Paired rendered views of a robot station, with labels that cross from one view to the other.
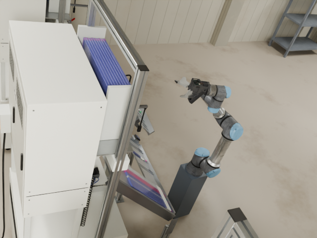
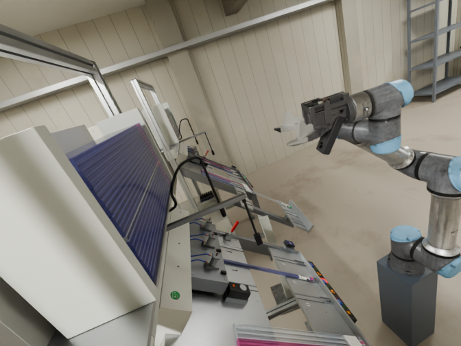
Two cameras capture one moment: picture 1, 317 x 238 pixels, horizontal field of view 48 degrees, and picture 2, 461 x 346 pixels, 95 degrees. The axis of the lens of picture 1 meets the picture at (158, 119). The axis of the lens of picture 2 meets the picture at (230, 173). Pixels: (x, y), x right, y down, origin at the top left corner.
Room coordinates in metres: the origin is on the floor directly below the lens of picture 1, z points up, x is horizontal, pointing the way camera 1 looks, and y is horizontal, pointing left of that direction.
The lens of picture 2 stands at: (1.24, -0.20, 1.68)
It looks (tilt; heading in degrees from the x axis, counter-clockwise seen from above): 22 degrees down; 30
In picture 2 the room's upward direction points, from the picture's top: 21 degrees counter-clockwise
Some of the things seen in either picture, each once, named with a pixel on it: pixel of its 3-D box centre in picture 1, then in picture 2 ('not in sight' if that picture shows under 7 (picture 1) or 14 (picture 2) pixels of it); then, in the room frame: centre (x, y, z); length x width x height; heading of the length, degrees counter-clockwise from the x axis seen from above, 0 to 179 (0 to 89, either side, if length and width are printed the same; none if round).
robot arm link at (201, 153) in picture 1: (201, 156); (406, 241); (2.22, -0.43, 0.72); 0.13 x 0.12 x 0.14; 42
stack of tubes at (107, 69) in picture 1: (103, 82); (123, 185); (1.60, 0.35, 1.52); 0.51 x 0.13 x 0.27; 34
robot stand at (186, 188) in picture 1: (185, 190); (406, 298); (2.23, -0.43, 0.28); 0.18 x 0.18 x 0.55; 41
